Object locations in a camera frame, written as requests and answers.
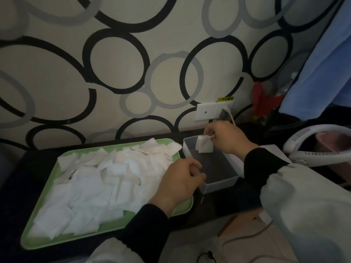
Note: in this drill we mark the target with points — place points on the person's right hand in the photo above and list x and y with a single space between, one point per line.
230 136

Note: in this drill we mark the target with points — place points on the person's left hand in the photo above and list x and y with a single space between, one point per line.
181 183

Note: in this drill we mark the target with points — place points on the clear plastic box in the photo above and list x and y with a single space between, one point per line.
216 167

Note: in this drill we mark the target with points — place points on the pile of white cotton pads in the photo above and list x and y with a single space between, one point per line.
90 188

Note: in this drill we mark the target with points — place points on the green plastic tray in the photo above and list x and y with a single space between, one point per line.
54 241

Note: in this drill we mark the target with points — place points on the person's right forearm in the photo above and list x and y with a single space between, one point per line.
301 202

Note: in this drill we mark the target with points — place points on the person's left forearm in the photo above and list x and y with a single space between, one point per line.
142 238

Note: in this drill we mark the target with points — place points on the yellow warning sticker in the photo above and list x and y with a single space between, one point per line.
225 99

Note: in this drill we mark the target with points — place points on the red decoration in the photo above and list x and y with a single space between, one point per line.
260 104

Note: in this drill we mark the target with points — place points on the white neck fan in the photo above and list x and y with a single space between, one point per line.
296 139

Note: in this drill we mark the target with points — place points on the orange flat piece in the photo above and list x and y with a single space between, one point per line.
235 224

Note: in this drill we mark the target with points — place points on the pink plastic basin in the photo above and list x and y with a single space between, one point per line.
337 142

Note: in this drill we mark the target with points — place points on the blue curtain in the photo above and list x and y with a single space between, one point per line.
323 79

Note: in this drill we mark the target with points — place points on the grey upholstered sofa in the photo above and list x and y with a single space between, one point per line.
8 164

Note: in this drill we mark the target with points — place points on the white wall socket plate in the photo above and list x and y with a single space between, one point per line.
205 112

